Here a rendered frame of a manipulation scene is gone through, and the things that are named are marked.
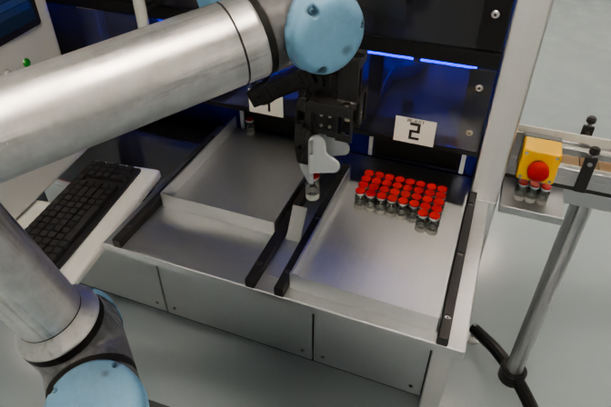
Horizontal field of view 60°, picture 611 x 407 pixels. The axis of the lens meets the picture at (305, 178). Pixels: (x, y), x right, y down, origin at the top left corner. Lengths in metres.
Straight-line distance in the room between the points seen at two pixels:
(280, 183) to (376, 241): 0.27
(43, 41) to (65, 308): 0.78
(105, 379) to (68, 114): 0.39
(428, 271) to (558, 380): 1.13
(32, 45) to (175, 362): 1.15
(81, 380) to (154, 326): 1.36
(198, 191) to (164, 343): 0.95
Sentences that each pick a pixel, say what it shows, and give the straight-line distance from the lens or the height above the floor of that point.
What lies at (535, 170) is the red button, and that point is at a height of 1.01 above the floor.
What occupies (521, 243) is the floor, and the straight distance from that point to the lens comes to 2.49.
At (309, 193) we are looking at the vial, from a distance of 0.81.
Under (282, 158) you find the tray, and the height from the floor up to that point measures 0.88.
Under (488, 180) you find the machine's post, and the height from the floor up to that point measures 0.94.
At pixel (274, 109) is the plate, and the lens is 1.21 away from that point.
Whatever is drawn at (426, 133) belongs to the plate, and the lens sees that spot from 1.12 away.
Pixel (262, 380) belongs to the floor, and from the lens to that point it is 1.89.
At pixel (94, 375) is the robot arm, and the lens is 0.74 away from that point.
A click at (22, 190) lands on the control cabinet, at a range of 1.36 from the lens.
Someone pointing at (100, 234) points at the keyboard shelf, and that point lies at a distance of 1.25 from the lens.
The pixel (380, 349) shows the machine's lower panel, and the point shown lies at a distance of 1.65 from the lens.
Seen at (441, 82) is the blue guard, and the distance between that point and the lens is 1.07.
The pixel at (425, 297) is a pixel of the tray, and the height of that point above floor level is 0.88.
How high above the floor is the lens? 1.60
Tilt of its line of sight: 37 degrees down
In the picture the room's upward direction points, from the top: straight up
